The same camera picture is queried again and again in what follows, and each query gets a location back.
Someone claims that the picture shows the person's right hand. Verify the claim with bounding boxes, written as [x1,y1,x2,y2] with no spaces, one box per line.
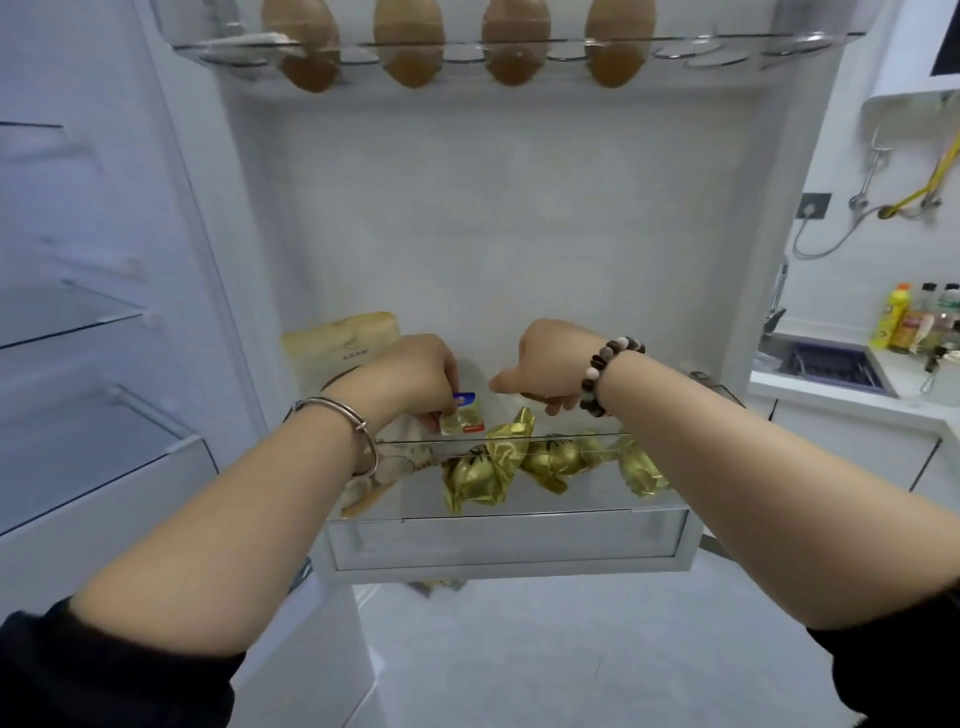
[488,318,603,418]

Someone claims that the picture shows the brown white beaded bracelet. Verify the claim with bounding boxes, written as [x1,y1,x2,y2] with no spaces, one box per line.
[578,335,646,419]

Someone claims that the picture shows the steel kitchen sink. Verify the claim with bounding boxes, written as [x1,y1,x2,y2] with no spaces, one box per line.
[752,332,899,399]

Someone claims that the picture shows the person's black right sleeve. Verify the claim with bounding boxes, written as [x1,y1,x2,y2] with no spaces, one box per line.
[808,584,960,728]

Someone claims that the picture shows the chrome sink faucet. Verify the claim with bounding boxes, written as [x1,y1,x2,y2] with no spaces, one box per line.
[763,258,790,335]

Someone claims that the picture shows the dark cap condiment bottle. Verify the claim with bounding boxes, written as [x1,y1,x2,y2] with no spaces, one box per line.
[933,283,960,354]

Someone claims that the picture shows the person's black left sleeve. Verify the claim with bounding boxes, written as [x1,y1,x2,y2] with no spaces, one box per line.
[0,596,247,728]

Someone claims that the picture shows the grey power cable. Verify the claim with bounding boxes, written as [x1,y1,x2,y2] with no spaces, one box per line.
[791,206,894,262]

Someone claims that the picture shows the white cup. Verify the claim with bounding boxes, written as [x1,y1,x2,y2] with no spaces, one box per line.
[920,352,960,410]

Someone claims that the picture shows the brown condiment bottle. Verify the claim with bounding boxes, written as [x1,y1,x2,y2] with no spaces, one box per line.
[890,282,939,355]

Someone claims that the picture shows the person's left hand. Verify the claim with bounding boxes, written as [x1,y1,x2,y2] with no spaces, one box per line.
[326,333,460,436]

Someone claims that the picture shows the yellow detergent bottle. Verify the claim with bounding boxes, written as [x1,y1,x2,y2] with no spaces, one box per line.
[869,282,913,352]

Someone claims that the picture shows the white crisper drawer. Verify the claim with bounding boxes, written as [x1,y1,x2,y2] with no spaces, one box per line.
[0,438,220,605]

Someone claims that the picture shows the coconut snack pouch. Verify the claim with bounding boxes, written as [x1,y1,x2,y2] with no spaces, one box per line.
[279,311,444,520]

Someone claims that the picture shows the person's black sleeve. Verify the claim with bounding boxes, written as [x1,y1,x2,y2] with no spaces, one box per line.
[0,596,247,728]
[808,584,960,728]

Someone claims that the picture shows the silver flexible hose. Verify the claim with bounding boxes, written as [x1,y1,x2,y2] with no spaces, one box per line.
[848,123,895,213]

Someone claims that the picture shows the yellow gas hose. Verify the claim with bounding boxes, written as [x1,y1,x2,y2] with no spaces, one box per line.
[877,131,960,221]

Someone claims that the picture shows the white kitchen base cabinet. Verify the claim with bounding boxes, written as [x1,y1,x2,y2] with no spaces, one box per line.
[742,389,960,519]

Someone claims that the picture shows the white refrigerator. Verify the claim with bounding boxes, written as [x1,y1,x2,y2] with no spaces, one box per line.
[0,0,894,728]

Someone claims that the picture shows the person's left forearm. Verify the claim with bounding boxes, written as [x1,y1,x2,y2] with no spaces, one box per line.
[71,374,378,658]

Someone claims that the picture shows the person's right forearm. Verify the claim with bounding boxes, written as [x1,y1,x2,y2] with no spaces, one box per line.
[599,352,960,631]

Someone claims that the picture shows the silver bangle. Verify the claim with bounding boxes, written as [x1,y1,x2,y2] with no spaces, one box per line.
[283,395,382,481]

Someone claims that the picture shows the brown eggs in door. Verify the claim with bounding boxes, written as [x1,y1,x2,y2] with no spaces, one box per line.
[149,0,871,95]

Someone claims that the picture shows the small blue yellow packet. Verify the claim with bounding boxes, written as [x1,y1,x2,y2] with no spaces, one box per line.
[438,391,487,436]

